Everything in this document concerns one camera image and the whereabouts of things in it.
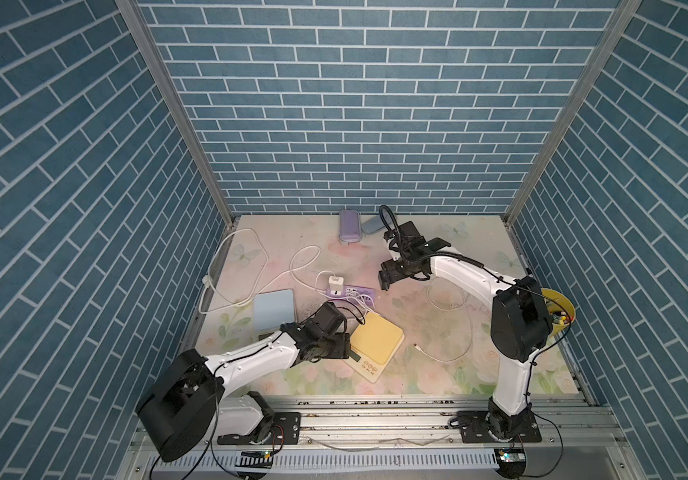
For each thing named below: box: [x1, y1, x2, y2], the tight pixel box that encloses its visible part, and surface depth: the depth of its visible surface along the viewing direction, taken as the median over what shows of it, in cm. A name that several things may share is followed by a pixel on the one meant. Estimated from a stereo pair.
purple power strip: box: [326, 285, 377, 304], surface depth 98 cm
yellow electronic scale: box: [343, 311, 405, 384], surface depth 87 cm
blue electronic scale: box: [253, 289, 295, 332], surface depth 98 cm
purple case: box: [339, 209, 361, 243], surface depth 118 cm
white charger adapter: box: [328, 275, 344, 296], surface depth 94 cm
